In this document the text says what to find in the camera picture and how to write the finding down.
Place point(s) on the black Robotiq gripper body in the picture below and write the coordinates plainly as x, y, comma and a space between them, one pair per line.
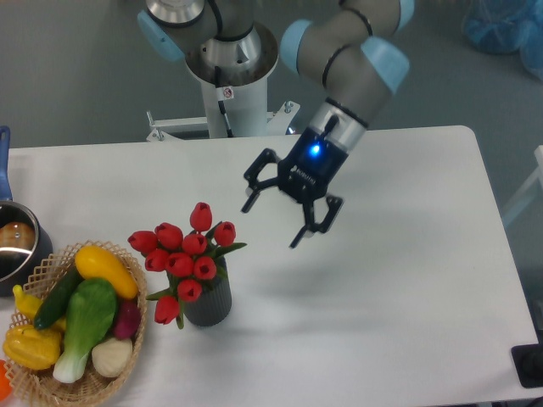
305, 173

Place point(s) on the red tulip bouquet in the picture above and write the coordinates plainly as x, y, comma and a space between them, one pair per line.
189, 260

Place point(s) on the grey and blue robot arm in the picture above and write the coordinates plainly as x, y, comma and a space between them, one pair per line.
232, 55

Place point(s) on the dark grey ribbed vase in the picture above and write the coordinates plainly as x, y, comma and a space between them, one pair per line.
214, 304

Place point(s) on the yellow squash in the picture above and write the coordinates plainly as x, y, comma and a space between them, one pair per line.
97, 262

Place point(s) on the green bok choy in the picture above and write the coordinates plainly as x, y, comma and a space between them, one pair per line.
90, 314

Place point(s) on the white garlic bulb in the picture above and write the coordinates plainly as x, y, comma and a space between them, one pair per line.
110, 357

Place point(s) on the green cucumber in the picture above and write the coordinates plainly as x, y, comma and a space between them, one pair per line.
56, 303

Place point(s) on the blue plastic bag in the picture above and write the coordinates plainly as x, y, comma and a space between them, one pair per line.
507, 27

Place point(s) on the black device at table edge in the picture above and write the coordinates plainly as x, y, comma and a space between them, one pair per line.
528, 363

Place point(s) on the yellow banana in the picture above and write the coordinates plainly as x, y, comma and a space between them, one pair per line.
31, 307

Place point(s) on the yellow bell pepper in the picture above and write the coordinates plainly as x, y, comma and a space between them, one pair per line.
32, 348

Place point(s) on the woven wicker basket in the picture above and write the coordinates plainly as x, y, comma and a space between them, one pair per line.
39, 388

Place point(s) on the orange fruit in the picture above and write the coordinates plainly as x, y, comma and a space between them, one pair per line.
5, 386

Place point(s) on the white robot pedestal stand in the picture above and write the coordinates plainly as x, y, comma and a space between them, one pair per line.
230, 111

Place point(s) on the white frame at right edge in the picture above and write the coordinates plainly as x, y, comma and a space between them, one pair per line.
525, 195

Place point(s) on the blue handled metal pot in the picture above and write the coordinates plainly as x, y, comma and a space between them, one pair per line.
24, 242

